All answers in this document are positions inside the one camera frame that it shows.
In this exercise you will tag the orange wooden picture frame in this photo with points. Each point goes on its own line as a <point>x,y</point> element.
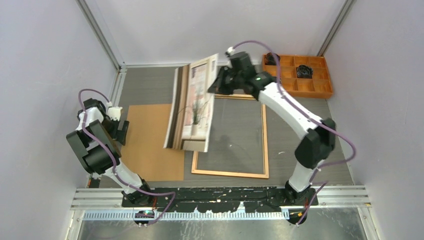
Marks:
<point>265,142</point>

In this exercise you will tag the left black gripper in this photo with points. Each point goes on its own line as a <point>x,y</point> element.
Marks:
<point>118,135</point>

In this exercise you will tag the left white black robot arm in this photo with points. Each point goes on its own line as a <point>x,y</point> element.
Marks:
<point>95,143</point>

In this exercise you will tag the aluminium rail front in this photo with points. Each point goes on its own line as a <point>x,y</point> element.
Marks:
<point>333,196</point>

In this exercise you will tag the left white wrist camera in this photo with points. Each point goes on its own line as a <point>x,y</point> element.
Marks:
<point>114,113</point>

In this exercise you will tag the plant window photo print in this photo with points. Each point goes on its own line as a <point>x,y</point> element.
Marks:
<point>192,107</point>

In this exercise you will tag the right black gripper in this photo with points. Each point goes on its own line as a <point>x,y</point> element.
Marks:
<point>217,87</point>

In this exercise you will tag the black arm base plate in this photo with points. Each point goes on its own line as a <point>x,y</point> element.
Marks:
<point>259,199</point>

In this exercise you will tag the orange compartment tray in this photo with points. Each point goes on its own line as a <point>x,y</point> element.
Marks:
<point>318,85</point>

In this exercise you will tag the brown cardboard backing board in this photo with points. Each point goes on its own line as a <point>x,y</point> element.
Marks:
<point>143,152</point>

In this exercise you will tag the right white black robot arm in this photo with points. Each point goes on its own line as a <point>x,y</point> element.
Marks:
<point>317,138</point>

